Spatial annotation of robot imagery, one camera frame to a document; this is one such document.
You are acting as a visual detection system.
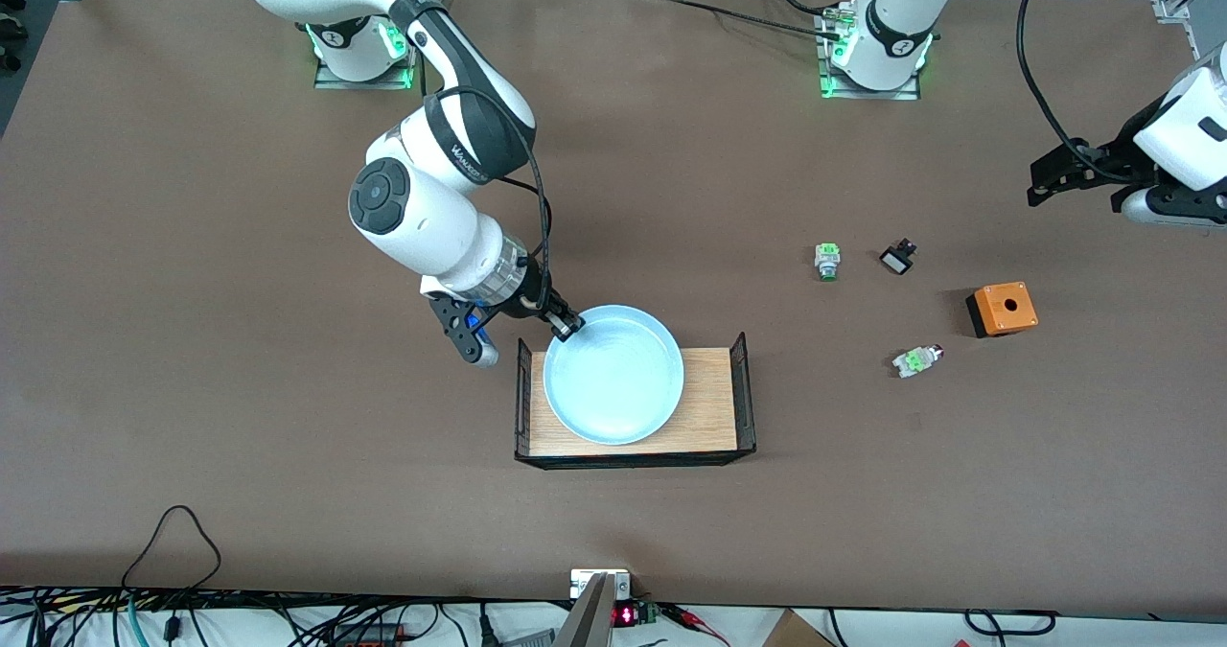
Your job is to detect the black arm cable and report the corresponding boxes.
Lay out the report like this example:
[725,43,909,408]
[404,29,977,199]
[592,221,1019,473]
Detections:
[1014,0,1132,183]
[422,86,557,312]

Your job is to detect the black office chair base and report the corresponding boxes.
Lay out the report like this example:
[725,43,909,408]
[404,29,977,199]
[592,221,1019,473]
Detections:
[0,0,25,73]

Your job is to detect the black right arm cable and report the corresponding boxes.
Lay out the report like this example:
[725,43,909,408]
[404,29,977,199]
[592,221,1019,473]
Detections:
[422,86,557,312]

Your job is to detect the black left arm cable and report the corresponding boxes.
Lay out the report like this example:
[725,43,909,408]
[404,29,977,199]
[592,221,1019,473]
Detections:
[1014,0,1132,183]

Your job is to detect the metal camera stand bracket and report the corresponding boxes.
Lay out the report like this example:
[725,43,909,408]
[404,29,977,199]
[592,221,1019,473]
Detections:
[570,568,634,647]

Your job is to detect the black wire tray wooden base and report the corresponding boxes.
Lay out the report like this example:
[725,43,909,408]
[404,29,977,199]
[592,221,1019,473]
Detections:
[515,332,757,471]

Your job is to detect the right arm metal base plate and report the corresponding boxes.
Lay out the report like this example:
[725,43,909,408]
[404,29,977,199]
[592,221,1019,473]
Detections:
[314,0,423,90]

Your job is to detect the orange button enclosure box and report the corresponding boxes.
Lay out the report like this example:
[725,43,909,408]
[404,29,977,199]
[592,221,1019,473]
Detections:
[965,282,1039,339]

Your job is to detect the light blue round plate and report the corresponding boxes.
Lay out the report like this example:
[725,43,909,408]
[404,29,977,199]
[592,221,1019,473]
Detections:
[543,304,685,447]

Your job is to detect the black cable across table edge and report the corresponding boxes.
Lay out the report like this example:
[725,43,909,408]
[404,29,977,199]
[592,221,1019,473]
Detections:
[661,0,845,39]

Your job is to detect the black looped cable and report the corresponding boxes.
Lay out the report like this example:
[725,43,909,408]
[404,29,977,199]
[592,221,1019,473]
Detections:
[120,505,223,595]

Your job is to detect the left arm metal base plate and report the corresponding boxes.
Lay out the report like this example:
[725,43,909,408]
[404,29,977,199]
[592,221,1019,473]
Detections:
[815,5,923,102]

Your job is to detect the brown cardboard piece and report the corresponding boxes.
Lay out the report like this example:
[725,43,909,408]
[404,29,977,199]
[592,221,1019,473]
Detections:
[762,610,835,647]

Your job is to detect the green white switch sideways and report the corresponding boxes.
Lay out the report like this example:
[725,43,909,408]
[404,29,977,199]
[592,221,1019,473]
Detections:
[892,344,945,381]

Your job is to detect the red clip lead wire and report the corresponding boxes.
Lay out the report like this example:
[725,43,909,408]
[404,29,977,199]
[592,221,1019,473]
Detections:
[661,604,729,643]

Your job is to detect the black cable coil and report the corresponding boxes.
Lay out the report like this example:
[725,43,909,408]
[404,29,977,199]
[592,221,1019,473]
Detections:
[963,609,1060,636]

